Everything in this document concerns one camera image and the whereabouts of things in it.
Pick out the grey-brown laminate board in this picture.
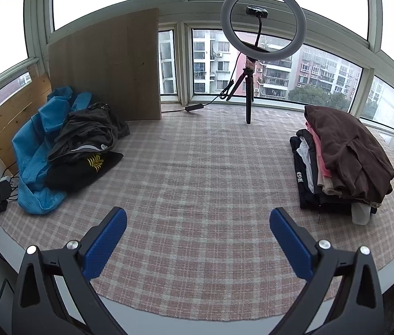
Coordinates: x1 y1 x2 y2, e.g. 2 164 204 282
48 8 162 120

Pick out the black garment with yellow stripes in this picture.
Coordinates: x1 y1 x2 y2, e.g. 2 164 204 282
45 151 124 193

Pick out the dark grey jacket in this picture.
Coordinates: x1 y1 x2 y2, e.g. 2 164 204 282
47 102 130 162

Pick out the pink plaid table cloth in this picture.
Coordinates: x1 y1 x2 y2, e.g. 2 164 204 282
0 104 394 321

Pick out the black tripod stand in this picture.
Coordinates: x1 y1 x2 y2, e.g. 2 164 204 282
225 57 256 124

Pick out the white ring light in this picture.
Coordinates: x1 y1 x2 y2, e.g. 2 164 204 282
220 0 307 61

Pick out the pink folded garment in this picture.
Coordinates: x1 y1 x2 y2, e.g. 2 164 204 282
305 122 332 178

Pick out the white folded garment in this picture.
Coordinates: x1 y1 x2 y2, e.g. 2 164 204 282
296 142 314 194

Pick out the black webcam on gooseneck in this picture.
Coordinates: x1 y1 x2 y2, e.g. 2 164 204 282
246 6 268 47

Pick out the pine wood plank board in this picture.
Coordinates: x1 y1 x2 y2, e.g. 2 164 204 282
0 74 51 173

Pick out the black ring light cable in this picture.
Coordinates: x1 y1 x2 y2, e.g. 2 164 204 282
160 51 243 114

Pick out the blue work coat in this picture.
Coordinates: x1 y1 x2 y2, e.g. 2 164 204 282
11 86 92 215

